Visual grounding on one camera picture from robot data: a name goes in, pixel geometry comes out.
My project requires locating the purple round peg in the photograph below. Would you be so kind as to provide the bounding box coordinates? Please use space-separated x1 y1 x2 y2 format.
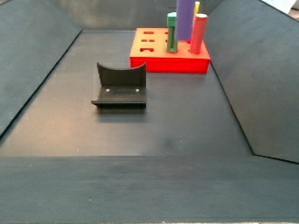
175 0 195 41

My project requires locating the red peg board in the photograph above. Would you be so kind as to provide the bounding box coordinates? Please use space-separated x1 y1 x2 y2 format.
130 28 211 74

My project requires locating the black curved holder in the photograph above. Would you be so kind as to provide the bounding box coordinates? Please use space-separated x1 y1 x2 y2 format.
91 64 147 107

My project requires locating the pink hexagonal peg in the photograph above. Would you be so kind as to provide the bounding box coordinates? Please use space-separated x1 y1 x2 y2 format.
190 13 208 54

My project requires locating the green triangular peg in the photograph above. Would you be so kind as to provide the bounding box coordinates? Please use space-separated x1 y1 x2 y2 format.
167 12 178 53

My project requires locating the yellow slotted peg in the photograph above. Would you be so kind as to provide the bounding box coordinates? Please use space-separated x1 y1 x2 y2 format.
194 1 202 18

